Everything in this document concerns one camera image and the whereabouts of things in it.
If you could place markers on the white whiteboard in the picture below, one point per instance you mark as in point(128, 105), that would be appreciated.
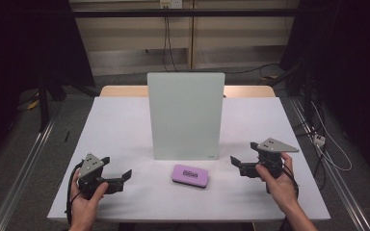
point(186, 115)

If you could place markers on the black curtain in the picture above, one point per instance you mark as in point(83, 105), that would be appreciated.
point(19, 48)
point(350, 48)

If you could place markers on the purple whiteboard eraser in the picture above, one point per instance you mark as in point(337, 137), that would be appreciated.
point(180, 174)

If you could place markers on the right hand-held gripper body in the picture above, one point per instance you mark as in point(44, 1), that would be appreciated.
point(274, 146)

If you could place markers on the white wall socket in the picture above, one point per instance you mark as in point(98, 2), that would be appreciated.
point(171, 3)

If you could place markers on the person's right hand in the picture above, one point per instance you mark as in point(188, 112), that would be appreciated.
point(277, 189)

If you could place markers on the metal floor rail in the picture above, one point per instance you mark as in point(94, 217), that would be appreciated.
point(334, 179)
point(22, 179)

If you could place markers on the person's left hand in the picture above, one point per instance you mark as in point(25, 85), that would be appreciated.
point(83, 208)

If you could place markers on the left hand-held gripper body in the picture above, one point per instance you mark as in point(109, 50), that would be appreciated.
point(91, 165)

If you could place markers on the wooden table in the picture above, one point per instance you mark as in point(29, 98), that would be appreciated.
point(247, 91)

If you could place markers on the white power strip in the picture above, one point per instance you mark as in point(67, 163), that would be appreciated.
point(319, 140)

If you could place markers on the black horizontal frame bar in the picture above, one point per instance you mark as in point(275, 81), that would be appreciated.
point(205, 12)

